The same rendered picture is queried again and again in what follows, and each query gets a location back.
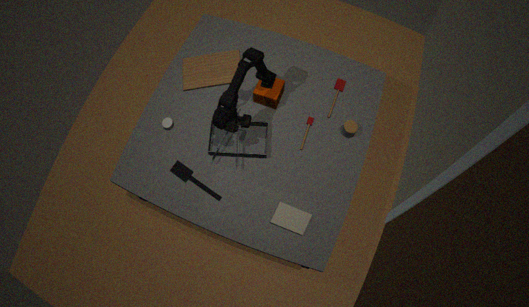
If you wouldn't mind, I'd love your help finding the dark grey rectangular roasting tin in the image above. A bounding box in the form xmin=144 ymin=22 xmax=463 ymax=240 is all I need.
xmin=208 ymin=120 xmax=268 ymax=158

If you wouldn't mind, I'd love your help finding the black spatula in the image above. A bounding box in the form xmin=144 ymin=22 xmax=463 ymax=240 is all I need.
xmin=170 ymin=160 xmax=221 ymax=201

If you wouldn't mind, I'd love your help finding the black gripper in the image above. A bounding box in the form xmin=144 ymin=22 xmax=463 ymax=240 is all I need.
xmin=212 ymin=110 xmax=251 ymax=128

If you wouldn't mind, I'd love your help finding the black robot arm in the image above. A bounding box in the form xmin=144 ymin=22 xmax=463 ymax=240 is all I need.
xmin=213 ymin=47 xmax=277 ymax=133

